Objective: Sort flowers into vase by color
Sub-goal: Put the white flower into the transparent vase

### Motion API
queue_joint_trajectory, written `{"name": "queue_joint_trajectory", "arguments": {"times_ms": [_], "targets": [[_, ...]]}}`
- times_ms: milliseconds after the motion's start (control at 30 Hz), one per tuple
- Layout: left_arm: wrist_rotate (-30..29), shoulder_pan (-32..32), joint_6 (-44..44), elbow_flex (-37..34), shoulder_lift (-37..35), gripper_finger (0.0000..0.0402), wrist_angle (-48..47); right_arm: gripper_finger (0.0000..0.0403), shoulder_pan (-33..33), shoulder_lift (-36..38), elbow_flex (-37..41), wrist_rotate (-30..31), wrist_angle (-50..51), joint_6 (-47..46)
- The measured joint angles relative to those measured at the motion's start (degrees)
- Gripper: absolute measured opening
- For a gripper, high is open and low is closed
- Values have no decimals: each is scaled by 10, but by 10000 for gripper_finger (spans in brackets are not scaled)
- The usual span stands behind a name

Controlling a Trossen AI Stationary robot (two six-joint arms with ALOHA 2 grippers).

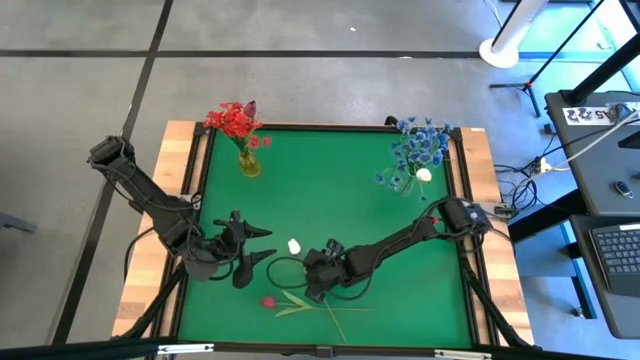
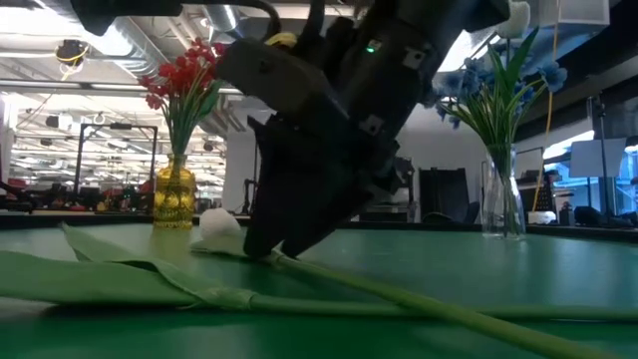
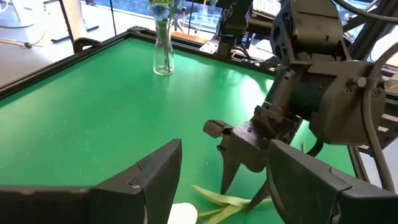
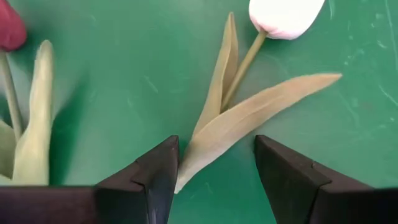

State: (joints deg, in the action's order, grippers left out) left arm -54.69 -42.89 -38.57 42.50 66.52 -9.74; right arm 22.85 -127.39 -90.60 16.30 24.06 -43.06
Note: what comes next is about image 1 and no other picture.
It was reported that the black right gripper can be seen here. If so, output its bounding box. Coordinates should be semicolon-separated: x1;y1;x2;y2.
303;239;352;305

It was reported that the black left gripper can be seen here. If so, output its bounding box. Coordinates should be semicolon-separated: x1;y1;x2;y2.
212;209;278;289

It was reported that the white artificial tulip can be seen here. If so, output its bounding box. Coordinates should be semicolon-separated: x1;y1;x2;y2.
412;167;434;202
287;238;347;345

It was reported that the yellow glass vase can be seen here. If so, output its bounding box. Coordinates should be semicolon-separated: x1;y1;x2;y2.
238;149;262;179

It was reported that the clear glass vase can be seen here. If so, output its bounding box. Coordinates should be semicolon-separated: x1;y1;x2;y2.
399;172;427;202

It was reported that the green table mat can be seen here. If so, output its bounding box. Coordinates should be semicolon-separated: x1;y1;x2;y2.
177;128;474;351

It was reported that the grey metal furniture foot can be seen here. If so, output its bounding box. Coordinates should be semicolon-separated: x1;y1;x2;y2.
0;212;39;235

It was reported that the black thin tripod stand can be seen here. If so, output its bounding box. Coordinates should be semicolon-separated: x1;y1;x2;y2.
488;0;606;119

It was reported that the dark grey desk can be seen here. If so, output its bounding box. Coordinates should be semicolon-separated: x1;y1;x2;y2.
544;91;640;216
569;214;640;341

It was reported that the white tower fan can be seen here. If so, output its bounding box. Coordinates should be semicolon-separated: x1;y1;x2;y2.
478;0;549;70

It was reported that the black laptop keyboard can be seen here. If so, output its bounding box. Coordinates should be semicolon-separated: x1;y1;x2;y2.
589;223;640;296

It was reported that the white printed label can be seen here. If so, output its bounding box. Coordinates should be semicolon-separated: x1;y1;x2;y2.
562;105;614;126

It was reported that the silver aluminium bracket plate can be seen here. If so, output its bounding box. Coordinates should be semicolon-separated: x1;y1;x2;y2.
157;343;215;356
433;349;494;360

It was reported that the black table edge frame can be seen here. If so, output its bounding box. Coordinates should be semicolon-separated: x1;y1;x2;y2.
149;121;501;359

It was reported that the black aluminium gantry frame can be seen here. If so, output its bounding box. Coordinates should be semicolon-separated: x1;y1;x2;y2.
0;259;640;360

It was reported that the white cable with plug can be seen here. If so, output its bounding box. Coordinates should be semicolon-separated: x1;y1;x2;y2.
537;110;640;174

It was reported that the black thick post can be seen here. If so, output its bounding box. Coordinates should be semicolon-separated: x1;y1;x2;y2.
562;44;640;106

